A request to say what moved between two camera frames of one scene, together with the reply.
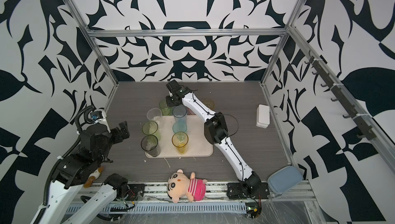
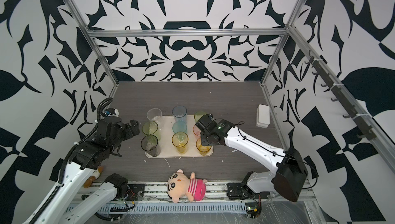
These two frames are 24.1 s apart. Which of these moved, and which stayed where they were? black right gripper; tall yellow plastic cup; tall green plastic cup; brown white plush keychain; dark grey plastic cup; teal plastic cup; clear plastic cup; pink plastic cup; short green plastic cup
Moved: short green plastic cup; pink plastic cup; black right gripper
Stayed: dark grey plastic cup; teal plastic cup; tall green plastic cup; brown white plush keychain; tall yellow plastic cup; clear plastic cup
